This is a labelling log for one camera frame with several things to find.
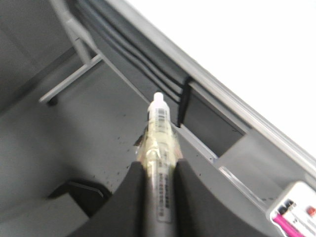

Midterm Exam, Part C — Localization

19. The white whiteboard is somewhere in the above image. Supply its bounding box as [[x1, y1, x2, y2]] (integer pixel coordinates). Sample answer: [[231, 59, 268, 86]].
[[110, 0, 316, 175]]

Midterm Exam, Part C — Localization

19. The black whiteboard marker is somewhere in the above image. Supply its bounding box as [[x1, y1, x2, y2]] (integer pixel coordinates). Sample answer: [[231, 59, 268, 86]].
[[137, 92, 178, 237]]

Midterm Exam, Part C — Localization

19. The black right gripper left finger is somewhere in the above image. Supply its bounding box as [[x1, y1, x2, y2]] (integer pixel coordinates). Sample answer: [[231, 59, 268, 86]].
[[69, 161, 145, 237]]

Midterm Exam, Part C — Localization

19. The white plastic marker tray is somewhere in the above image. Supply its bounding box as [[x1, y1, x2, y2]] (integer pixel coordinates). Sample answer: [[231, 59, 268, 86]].
[[266, 181, 316, 237]]

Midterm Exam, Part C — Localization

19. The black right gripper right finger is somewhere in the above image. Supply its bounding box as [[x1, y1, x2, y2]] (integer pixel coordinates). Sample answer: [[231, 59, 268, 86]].
[[174, 159, 265, 237]]

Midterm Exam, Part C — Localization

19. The grey fabric pocket organizer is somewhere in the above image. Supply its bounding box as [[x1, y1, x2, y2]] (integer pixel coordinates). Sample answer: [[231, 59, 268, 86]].
[[74, 0, 191, 104]]

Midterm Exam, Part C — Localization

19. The black capped marker in tray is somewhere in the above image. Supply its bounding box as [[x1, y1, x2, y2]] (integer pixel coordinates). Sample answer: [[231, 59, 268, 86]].
[[278, 200, 295, 215]]

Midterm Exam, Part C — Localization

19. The pink marker in tray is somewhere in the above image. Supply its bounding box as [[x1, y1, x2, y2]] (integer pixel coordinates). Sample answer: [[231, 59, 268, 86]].
[[272, 214, 304, 237]]

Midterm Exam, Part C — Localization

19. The grey metal stand frame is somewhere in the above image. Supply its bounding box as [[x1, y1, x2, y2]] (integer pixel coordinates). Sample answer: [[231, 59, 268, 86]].
[[39, 0, 102, 106]]

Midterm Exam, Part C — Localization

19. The red capped marker in tray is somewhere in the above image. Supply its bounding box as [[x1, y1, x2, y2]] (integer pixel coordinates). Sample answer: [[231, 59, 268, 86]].
[[306, 206, 316, 218]]

